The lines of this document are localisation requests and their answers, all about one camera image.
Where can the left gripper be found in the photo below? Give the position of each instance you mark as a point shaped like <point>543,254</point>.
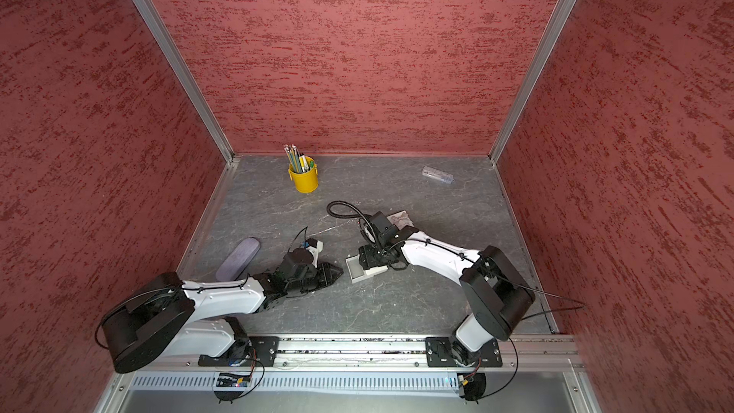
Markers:
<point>327,278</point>

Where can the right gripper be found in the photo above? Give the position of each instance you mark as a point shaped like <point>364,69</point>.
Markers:
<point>367,259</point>

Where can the white jewelry box base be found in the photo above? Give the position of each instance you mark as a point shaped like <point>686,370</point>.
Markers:
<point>358,273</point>

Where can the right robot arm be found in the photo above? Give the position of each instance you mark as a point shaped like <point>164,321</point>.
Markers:
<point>497,294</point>

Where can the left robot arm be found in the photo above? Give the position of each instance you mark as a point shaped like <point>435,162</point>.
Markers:
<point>170,317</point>

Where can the clear plastic pencil case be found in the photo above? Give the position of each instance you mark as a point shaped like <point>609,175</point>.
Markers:
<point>437,175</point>

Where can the yellow pencil cup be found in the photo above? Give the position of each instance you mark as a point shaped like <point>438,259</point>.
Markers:
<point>305,175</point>

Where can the purple glasses case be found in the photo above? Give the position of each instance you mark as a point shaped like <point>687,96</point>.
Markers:
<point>239,259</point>

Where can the bundle of coloured pencils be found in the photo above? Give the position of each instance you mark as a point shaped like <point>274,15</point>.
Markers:
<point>295,156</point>

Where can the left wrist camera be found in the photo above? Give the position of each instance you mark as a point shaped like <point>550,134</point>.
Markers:
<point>314,247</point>

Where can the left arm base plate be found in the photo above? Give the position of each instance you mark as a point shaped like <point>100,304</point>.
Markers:
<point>245,352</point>

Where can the white slotted cable duct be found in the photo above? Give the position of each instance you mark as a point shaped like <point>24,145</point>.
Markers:
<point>378,383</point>

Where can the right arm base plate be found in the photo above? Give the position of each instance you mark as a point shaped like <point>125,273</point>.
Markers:
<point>448,352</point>

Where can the aluminium front rail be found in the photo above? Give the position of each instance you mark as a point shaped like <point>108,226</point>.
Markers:
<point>387,353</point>

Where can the right aluminium corner post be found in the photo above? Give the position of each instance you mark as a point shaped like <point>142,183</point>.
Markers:
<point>557,21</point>

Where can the aluminium corner post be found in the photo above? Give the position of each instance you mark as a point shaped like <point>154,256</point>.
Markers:
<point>557,21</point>
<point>153,20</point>

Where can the left aluminium corner post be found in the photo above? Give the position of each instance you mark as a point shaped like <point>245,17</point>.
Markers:
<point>153,20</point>

